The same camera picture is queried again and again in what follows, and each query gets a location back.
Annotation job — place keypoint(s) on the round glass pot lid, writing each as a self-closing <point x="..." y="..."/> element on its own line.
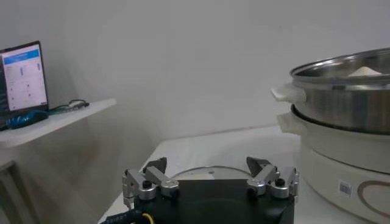
<point x="213" y="173"/>

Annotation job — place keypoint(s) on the white electric cooker base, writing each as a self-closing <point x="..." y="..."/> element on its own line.
<point x="329" y="158"/>

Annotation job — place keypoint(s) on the black laptop with lit screen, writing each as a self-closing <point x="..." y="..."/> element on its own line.
<point x="24" y="79"/>

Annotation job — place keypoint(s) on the white side table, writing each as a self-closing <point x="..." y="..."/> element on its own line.
<point x="61" y="120"/>

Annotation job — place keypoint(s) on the white steamed baozi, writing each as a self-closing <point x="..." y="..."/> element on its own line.
<point x="364" y="72"/>

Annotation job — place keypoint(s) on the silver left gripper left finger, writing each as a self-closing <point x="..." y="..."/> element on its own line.
<point x="158" y="178"/>

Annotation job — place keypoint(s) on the small black device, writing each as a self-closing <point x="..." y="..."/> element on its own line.
<point x="82" y="105"/>

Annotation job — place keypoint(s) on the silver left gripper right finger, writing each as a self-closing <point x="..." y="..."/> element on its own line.
<point x="265" y="175"/>

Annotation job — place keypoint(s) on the stainless steel steamer basket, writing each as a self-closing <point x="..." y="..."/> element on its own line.
<point x="341" y="106"/>

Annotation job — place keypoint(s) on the dark blue object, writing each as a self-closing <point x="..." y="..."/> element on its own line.
<point x="27" y="118"/>

